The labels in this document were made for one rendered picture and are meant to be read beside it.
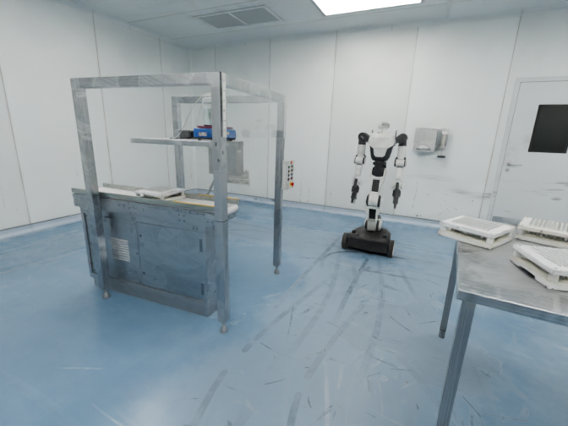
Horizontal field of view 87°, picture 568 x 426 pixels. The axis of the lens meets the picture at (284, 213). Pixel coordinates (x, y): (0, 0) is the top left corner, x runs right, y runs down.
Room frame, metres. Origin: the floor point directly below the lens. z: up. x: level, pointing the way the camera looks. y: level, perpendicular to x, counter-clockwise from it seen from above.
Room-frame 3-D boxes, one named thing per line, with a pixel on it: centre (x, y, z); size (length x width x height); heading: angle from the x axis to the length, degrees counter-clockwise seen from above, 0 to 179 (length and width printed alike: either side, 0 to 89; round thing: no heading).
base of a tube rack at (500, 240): (1.42, -0.96, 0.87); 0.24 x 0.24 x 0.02; 35
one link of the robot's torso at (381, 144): (3.55, -1.11, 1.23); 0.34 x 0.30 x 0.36; 65
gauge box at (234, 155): (2.10, 0.42, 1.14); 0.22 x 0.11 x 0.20; 70
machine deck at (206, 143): (2.04, 0.65, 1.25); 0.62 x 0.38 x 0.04; 70
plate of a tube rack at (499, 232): (1.42, -0.96, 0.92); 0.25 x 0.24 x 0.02; 125
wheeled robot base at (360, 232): (3.53, -1.10, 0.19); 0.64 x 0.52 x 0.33; 155
